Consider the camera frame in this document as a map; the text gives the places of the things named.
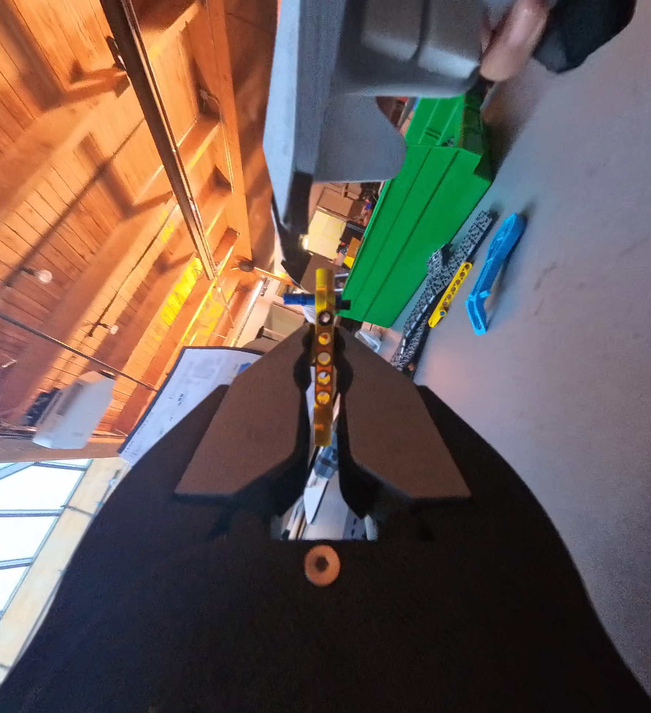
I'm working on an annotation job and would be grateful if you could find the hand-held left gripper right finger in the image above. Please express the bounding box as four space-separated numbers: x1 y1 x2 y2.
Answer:
333 326 472 520

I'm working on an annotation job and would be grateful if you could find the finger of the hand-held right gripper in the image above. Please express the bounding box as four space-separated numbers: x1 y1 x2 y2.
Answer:
263 0 361 264
314 92 411 183

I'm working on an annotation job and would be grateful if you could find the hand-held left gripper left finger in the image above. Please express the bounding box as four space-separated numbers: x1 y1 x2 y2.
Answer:
174 326 314 519

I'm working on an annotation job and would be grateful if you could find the yellow beam with pins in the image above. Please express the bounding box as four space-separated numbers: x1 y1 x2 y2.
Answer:
313 267 341 447

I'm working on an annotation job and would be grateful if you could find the grey desk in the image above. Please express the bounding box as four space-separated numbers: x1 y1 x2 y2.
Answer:
353 0 651 713

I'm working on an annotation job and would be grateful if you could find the person's right hand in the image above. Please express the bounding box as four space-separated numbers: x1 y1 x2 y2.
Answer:
480 4 552 82

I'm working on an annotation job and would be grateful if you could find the white instruction sheet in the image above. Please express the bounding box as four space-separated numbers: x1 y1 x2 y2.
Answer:
117 345 266 468

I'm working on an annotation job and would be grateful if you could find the green plastic crate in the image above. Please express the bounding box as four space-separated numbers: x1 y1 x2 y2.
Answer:
341 94 494 328

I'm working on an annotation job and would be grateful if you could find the short black track strip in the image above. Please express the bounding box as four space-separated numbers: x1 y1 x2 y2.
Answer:
390 245 460 375

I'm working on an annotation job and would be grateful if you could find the long black track strip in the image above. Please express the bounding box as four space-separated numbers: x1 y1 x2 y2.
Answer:
406 211 497 342

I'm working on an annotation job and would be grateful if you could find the yellow plastic beam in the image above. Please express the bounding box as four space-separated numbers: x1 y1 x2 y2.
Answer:
428 261 473 328

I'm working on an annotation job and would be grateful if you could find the white box-shaped device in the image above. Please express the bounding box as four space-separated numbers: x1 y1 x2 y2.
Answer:
32 370 118 450

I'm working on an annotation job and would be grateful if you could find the skylight window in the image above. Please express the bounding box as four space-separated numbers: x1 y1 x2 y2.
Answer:
0 459 94 672

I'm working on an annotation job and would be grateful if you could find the black ceiling rail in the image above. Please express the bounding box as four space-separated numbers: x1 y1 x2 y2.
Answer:
101 0 224 281

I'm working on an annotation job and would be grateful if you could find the large blue plastic frame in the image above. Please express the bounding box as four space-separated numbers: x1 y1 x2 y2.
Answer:
466 213 528 336

